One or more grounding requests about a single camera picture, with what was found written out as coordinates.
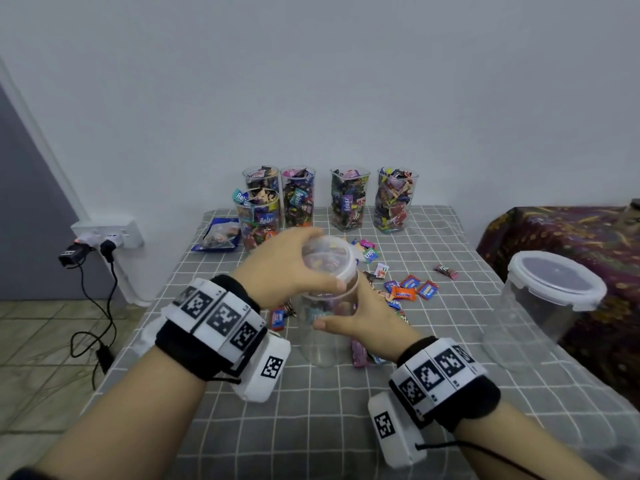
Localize black power plug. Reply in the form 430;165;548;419
58;241;116;268

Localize black power cable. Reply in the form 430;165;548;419
70;259;116;388

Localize person's left hand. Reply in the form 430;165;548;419
232;227;346;311

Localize grey door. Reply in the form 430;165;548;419
0;85;86;301

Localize blue snack packet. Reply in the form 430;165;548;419
192;217;241;253

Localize person's right forearm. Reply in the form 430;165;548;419
455;399;606;480

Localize dark patterned cloth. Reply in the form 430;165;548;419
478;205;640;401

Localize pile of colourful candies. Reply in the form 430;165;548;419
270;237;461;368

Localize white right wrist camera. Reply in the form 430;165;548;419
367;391;428;468

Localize black marker-tagged right wristband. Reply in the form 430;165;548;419
388;337;501;431

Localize person's right hand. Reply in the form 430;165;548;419
313;279;421;361

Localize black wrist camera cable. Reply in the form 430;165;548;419
415;439;546;480

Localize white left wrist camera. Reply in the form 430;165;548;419
232;331;292;403

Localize person's left forearm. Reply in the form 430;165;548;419
35;347;206;480

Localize black marker-tagged wristband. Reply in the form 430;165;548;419
155;275;269;381
388;337;501;431

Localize white wall socket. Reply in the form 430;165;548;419
70;219;144;249

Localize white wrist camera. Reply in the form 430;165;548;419
367;391;428;468
232;331;292;403

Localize small transparent plastic jar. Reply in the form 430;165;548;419
331;167;371;232
375;167;419;234
243;167;281;196

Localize black marker-tagged left wristband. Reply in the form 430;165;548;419
155;275;269;381

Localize tall transparent plastic jar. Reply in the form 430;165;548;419
281;167;316;228

